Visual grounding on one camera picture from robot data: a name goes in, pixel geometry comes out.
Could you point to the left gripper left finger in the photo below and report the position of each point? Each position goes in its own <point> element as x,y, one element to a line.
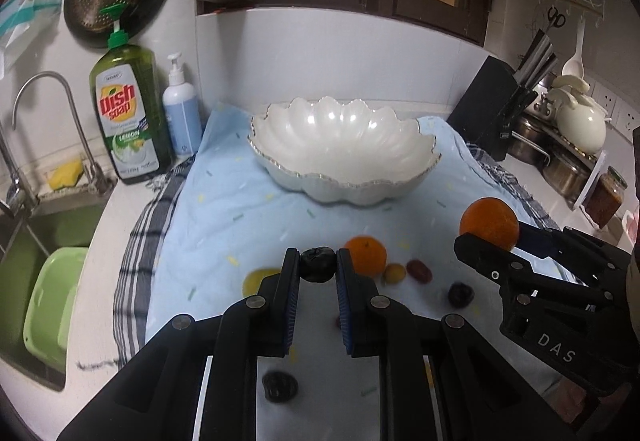
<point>261,325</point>

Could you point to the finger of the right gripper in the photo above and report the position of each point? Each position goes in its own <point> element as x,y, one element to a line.
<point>563,246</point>
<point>510,272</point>

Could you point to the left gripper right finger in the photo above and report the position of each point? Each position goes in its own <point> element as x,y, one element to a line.
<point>374,325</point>

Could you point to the yellow green lemon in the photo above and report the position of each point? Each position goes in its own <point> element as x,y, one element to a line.
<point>253,280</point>

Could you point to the dark purple plum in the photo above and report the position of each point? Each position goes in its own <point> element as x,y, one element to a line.
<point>460,295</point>

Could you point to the orange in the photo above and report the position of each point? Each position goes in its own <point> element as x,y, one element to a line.
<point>492,220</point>

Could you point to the small yellow kumquat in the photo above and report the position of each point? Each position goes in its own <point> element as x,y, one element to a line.
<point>394,273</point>

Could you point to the checkered grey kitchen cloth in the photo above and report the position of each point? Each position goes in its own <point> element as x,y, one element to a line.
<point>133,289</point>

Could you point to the chrome kitchen faucet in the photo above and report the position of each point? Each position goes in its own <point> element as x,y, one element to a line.
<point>97,181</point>

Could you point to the glass jar with sauce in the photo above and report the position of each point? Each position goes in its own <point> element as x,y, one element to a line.
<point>606,197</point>

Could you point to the steel pot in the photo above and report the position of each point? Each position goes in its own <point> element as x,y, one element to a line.
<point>565,174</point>

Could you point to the light blue towel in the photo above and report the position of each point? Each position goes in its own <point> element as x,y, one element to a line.
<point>232,219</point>

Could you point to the orange tangerine on towel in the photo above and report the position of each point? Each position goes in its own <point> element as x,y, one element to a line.
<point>369,256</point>

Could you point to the white ceramic kettle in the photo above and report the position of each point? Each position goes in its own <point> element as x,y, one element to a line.
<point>580,119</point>

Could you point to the black knife block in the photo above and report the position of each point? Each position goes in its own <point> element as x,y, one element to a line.
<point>486,113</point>

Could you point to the white ladle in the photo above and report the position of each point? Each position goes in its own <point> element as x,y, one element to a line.
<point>574,66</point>

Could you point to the white scalloped ceramic bowl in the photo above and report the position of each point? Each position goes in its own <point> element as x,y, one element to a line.
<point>342,152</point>

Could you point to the green plastic basin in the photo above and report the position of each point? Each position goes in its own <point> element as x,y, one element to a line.
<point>50,308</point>

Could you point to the black scissors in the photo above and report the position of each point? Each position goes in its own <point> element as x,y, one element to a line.
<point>556,19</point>

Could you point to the white blue pump bottle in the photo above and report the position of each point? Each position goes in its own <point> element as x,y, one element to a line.
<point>182,111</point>

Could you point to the yellow sponge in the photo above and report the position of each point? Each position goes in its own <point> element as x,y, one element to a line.
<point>66,176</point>

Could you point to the green dish soap bottle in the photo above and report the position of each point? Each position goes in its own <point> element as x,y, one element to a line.
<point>129,109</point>

